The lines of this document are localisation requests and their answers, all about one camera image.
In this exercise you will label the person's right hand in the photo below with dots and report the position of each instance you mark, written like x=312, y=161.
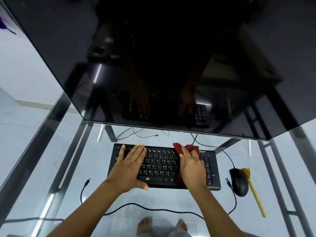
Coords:
x=193, y=170

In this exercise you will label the person's left hand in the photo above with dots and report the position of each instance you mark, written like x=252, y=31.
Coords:
x=127, y=171

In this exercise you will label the person's left thumb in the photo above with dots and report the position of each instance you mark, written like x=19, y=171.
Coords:
x=142, y=186

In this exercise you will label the person's right thumb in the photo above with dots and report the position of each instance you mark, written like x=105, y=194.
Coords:
x=181, y=163

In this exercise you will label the person's left little finger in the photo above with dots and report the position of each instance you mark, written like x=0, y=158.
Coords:
x=121, y=153

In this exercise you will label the dark red cloth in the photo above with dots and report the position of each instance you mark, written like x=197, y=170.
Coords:
x=191, y=148

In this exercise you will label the black computer keyboard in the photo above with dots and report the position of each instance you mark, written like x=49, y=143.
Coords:
x=160, y=163

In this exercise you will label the person's left forearm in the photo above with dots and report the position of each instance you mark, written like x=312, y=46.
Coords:
x=84, y=212

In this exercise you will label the person's right forearm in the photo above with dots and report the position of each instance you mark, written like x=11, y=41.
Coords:
x=219, y=214

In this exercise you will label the person's left foot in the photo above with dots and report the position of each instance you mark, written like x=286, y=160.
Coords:
x=145, y=225

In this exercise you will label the person's foot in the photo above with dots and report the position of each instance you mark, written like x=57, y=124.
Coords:
x=181, y=225
x=145, y=225

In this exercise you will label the person's right foot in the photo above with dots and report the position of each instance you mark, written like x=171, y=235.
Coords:
x=181, y=225

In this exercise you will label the black computer mouse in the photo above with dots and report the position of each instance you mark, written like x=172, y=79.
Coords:
x=239, y=181

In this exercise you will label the large black monitor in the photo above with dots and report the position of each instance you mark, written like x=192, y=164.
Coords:
x=158, y=46

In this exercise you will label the purple object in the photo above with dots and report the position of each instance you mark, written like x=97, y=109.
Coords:
x=6, y=25

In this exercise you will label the metal table frame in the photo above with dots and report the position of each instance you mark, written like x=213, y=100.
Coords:
x=44, y=130

